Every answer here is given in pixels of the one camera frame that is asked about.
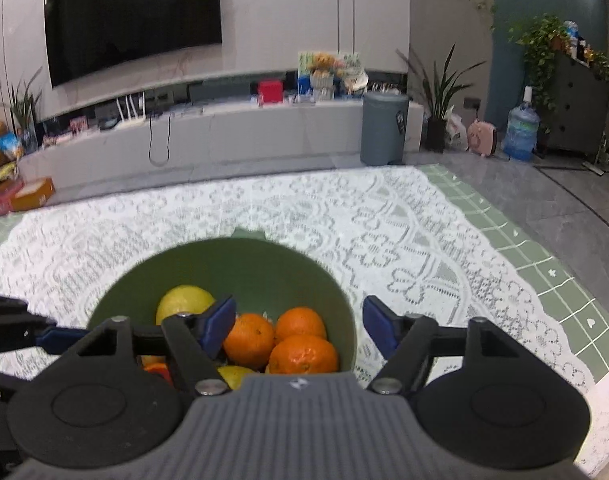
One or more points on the red box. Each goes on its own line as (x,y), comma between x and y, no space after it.
(270,93)

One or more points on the yellow-green pear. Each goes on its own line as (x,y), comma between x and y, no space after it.
(184,302)

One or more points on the white router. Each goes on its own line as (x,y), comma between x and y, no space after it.
(130,117)

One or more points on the long-leaf plant in black pot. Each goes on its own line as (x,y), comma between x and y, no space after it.
(436,132)

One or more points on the ivy plant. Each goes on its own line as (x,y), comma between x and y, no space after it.
(539,45)

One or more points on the orange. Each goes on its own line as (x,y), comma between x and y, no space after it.
(248,340)
(303,355)
(301,324)
(152,360)

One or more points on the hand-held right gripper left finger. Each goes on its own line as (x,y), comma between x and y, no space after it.
(219,325)

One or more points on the blue snack bag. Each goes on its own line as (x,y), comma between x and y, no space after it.
(9,146)

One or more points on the white plastic bag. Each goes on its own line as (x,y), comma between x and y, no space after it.
(456,135)

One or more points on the brown teddy bear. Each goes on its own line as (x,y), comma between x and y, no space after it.
(323,62)

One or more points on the green colander bowl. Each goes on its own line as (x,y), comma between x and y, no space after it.
(264,270)

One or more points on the white curved TV console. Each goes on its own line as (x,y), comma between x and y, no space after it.
(259,130)

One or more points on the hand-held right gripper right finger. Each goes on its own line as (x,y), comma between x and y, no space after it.
(379,325)

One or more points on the white woven pot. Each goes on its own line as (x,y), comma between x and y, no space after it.
(322,85)

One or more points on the blue water jug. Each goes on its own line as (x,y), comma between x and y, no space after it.
(521,132)

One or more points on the black wall television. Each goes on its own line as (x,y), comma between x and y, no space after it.
(134,15)

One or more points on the pink pig heater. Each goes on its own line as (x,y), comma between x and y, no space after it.
(483,139)

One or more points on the orange cardboard box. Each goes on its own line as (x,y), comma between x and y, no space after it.
(32,195)

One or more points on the yellow-green mango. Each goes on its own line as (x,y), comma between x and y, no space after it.
(234,377)

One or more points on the white lace tablecloth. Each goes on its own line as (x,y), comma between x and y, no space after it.
(334,220)
(534,270)

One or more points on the pink box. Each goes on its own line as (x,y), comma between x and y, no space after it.
(2,201)

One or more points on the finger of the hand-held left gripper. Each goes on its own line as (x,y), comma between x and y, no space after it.
(4,385)
(59,339)

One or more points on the dark green cabinet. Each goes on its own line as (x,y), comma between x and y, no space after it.
(579,105)

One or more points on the slim-leaf plant in glass vase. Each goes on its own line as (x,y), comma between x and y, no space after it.
(24,110)

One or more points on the red tomato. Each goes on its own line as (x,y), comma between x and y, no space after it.
(159,374)

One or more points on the grey pedal trash bin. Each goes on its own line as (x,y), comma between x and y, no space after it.
(384,127)

